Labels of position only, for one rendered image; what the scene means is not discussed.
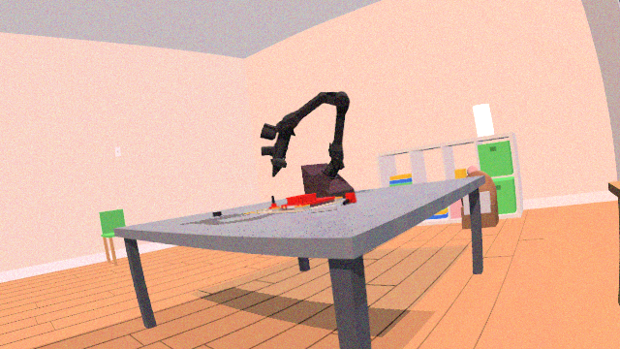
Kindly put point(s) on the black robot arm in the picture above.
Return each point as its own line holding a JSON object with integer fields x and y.
{"x": 285, "y": 128}

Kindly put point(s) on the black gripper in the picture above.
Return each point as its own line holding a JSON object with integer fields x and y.
{"x": 278, "y": 161}

